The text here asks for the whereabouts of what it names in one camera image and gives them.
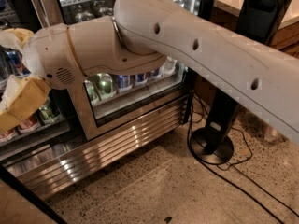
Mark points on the small clear water bottle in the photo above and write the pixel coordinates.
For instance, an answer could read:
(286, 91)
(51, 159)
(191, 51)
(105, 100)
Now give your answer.
(169, 66)

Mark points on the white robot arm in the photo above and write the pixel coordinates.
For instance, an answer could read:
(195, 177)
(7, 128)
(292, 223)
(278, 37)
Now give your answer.
(138, 38)

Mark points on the blue can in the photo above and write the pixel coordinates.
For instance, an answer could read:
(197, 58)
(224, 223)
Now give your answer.
(124, 83)
(156, 74)
(141, 79)

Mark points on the blue can front right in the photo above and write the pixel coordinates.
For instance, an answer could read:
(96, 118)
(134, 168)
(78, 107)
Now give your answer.
(156, 74)

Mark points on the wooden counter cabinet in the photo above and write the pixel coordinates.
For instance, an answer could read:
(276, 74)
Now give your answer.
(225, 14)

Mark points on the blue can front middle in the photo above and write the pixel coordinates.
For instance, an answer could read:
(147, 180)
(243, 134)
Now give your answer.
(141, 79)

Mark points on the stainless steel display fridge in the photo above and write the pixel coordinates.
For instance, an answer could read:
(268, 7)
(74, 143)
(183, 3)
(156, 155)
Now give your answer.
(57, 155)

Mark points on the green soda can left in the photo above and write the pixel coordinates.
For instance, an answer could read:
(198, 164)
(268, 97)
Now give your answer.
(49, 112)

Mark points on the glass fridge door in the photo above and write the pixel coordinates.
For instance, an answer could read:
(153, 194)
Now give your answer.
(152, 109)
(19, 205)

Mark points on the black tower fan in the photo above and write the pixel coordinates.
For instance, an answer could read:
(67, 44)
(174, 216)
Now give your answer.
(258, 20)

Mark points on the red can at edge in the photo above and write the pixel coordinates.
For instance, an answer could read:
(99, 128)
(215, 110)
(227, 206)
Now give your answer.
(7, 135)

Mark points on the red soda can front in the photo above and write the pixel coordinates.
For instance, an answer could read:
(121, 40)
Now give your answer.
(29, 125)

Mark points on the blue can front left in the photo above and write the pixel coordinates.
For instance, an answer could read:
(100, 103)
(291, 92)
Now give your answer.
(124, 83)

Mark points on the green can bottom shelf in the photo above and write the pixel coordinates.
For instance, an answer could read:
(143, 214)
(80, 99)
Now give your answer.
(105, 86)

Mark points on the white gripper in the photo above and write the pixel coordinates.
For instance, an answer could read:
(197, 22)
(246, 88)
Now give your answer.
(49, 58)

